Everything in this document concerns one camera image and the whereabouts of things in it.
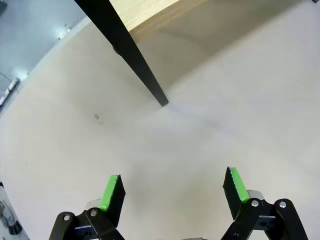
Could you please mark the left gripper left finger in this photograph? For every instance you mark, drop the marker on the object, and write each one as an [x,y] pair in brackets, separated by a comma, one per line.
[110,200]

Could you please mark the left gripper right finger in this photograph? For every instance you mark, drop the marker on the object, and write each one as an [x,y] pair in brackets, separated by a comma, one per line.
[236,192]

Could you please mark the white power strip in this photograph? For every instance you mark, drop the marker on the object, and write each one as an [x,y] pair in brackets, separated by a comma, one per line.
[11,87]

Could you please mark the wooden shelf with black frame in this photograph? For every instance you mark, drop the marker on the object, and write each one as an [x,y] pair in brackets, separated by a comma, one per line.
[135,55]

